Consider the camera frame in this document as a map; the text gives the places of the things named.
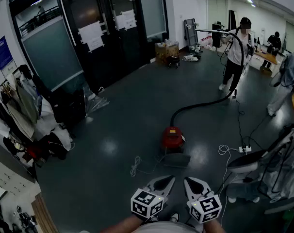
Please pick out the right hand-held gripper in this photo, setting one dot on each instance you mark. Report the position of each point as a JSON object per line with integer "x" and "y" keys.
{"x": 206, "y": 209}

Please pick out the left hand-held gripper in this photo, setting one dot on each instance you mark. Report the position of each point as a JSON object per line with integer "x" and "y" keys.
{"x": 147, "y": 204}

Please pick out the person's left forearm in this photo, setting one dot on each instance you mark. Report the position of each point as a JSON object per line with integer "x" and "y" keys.
{"x": 122, "y": 225}

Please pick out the person's right forearm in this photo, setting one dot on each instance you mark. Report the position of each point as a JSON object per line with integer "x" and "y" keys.
{"x": 213, "y": 227}

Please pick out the white plastic bag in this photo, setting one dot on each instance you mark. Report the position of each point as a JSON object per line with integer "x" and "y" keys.
{"x": 190, "y": 57}

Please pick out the person's white shoe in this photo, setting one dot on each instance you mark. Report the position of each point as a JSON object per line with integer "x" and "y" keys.
{"x": 154, "y": 219}
{"x": 174, "y": 217}

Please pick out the red vacuum cleaner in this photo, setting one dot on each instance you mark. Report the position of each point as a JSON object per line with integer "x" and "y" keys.
{"x": 172, "y": 137}

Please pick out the person's light grey shirt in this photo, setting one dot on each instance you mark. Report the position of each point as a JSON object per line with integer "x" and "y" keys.
{"x": 166, "y": 228}

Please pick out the white power strip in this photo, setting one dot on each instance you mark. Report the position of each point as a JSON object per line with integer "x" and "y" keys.
{"x": 245, "y": 149}

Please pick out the garment rack with grey clothes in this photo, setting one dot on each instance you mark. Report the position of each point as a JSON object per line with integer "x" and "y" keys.
{"x": 285, "y": 169}

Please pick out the transparent umbrella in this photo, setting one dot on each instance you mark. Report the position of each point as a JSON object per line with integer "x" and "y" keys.
{"x": 96, "y": 101}

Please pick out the black rolling stool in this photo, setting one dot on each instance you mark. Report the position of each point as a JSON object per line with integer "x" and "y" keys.
{"x": 174, "y": 61}

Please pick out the cardboard box with packets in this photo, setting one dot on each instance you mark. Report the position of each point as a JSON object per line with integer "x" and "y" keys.
{"x": 166, "y": 52}

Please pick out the black framed glass door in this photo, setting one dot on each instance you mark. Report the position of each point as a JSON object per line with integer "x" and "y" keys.
{"x": 118, "y": 47}

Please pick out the rectangular wooden table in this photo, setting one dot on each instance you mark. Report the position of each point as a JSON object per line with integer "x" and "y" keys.
{"x": 266, "y": 57}

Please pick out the parked bicycles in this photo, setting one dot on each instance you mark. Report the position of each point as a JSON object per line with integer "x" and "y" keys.
{"x": 23, "y": 221}

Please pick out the grey folding cart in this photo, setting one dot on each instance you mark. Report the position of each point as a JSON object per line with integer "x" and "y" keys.
{"x": 190, "y": 33}

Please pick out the pile of clothes and bags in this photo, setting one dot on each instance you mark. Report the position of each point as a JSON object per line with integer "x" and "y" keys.
{"x": 25, "y": 113}

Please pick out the white locker cabinet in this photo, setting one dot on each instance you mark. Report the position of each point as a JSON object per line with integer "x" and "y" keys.
{"x": 8, "y": 176}

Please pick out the metal vacuum wand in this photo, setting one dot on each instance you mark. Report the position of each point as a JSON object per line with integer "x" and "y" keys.
{"x": 210, "y": 29}

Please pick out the white taped paper notice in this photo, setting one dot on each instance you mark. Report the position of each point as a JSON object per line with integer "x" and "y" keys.
{"x": 91, "y": 33}
{"x": 125, "y": 19}

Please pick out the frosted glass window panel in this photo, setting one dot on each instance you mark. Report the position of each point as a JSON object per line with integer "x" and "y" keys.
{"x": 52, "y": 57}

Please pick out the ceiling lamp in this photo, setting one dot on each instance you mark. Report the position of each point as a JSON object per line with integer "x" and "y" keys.
{"x": 249, "y": 0}

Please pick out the blue wall poster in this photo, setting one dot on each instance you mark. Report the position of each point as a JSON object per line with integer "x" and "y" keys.
{"x": 1, "y": 54}

